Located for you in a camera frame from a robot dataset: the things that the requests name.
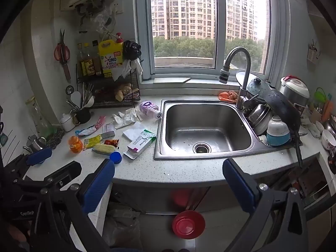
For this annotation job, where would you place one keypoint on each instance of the bunch of chopsticks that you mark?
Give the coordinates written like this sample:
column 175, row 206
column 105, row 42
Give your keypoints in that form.
column 86, row 93

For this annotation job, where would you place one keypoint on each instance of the silver rice cooker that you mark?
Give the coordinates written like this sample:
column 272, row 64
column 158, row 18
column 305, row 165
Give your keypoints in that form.
column 295, row 90

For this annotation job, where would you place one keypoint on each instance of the pink plastic wrapper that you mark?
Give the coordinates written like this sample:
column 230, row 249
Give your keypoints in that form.
column 101, row 122

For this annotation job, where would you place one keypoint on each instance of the ginger root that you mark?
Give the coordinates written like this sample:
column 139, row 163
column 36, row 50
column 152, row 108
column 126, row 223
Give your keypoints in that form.
column 122, row 92

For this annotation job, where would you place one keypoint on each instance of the clear hanging plastic bag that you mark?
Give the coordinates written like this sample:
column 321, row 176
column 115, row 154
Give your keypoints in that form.
column 105, row 18

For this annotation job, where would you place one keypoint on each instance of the speckled blue pot lid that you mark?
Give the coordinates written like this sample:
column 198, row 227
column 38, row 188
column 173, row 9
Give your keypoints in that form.
column 258, row 89

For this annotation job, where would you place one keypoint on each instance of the patterned white bowl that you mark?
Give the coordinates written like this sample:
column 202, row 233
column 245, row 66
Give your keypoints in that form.
column 329, row 139

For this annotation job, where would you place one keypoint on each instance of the stainless steel pot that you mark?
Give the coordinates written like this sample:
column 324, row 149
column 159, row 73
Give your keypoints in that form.
column 258, row 115

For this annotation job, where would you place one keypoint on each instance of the white paper towel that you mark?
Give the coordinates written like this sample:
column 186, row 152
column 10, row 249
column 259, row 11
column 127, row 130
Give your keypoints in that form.
column 134, row 131

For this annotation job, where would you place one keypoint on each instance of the metal ladle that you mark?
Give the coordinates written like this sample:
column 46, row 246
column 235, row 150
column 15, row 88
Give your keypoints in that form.
column 68, row 90

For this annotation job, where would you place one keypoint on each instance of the silver white pouch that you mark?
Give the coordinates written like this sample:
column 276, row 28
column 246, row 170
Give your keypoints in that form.
column 109, row 131

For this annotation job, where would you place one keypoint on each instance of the small orange bottle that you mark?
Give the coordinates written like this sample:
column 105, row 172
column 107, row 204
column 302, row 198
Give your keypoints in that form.
column 75, row 145

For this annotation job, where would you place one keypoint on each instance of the white wall socket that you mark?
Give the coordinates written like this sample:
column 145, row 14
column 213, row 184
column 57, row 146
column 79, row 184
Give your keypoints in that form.
column 118, row 7

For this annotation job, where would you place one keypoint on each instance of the black plastic bag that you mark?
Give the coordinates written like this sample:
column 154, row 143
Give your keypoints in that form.
column 131, row 49

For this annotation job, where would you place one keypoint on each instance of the steel gooseneck faucet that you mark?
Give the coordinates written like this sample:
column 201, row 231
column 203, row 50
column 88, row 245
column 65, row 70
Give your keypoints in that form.
column 246, row 65

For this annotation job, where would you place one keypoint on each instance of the yellow detergent jug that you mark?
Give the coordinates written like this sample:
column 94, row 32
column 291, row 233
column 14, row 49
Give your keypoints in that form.
column 110, row 55

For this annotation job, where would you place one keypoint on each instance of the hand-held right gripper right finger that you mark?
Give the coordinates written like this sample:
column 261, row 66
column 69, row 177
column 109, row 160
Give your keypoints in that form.
column 239, row 186

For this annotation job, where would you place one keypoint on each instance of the tall glass jar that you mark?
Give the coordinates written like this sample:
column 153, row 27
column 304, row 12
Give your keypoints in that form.
column 39, row 118

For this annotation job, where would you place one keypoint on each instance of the black frying pan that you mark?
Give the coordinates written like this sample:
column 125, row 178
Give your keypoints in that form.
column 284, row 110

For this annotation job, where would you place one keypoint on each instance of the white rag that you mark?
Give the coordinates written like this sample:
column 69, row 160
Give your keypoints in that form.
column 312, row 130

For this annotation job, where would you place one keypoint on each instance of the purple label plastic bottle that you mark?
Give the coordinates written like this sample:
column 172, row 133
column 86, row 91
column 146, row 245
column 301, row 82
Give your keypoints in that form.
column 148, row 107

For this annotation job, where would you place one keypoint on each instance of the blue white plastic packet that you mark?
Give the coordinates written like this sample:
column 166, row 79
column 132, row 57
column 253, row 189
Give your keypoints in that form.
column 88, row 130

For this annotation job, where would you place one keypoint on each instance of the kitchen window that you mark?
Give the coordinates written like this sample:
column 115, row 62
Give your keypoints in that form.
column 183, row 18

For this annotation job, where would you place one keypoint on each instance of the red capped bottle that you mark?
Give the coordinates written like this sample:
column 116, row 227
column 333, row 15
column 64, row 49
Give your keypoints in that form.
column 119, row 37

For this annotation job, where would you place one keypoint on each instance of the dark sauce bottle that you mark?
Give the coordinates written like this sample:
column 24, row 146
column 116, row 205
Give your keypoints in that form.
column 97, row 57

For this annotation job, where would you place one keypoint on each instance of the small white jar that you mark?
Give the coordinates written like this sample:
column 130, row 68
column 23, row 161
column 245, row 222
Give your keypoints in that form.
column 67, row 123

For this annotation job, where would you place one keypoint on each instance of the yellow foil packet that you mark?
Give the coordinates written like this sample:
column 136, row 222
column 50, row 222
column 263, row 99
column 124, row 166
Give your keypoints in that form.
column 93, row 140

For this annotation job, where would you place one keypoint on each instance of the white latex glove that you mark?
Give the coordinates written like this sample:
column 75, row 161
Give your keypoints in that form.
column 119, row 119
column 134, row 114

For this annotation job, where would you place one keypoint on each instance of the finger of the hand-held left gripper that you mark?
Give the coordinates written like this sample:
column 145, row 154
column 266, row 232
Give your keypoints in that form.
column 39, row 156
column 65, row 170

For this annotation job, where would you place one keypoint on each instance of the blue round lid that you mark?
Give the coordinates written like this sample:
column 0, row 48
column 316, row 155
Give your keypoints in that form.
column 115, row 158

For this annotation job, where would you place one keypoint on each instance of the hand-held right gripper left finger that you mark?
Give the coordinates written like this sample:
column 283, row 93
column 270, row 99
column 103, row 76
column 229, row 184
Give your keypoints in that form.
column 98, row 186

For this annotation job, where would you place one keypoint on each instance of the white ladle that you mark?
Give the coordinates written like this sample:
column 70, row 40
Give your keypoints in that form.
column 76, row 97

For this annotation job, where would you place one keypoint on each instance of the white medicine box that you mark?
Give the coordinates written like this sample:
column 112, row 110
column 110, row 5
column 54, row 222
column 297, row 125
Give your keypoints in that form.
column 141, row 141

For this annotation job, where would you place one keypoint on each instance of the orange cloth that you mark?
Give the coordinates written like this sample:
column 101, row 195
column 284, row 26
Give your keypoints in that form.
column 227, row 96

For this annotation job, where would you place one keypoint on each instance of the blue white bowl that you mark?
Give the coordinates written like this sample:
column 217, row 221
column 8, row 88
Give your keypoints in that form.
column 278, row 136

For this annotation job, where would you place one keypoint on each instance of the brown sauce bottle yellow label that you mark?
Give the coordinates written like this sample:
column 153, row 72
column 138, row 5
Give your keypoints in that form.
column 90, row 64

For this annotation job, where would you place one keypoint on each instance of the clear oil bottle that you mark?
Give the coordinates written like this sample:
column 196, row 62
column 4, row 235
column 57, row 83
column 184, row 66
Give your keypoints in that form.
column 81, row 57

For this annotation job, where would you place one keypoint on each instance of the green plastic basket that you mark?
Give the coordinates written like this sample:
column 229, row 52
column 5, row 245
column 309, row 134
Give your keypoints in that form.
column 320, row 97

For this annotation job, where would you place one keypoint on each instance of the red sauce packet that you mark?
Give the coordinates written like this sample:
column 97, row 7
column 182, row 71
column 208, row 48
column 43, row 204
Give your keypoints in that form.
column 111, row 143

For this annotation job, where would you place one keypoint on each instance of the stainless steel sink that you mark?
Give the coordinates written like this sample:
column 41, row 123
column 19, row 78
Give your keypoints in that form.
column 204, row 126

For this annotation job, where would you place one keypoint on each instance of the steel wool scrubber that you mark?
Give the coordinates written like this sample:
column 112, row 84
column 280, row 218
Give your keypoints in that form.
column 55, row 137

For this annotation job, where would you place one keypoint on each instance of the white plastic bag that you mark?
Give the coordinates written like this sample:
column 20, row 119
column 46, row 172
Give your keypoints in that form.
column 128, row 68

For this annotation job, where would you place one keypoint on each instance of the small metal pitcher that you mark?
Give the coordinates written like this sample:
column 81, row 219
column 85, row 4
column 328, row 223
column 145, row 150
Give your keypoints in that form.
column 35, row 143

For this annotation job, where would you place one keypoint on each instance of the red round bin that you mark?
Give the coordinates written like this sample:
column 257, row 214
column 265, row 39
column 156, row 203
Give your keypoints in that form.
column 188, row 225

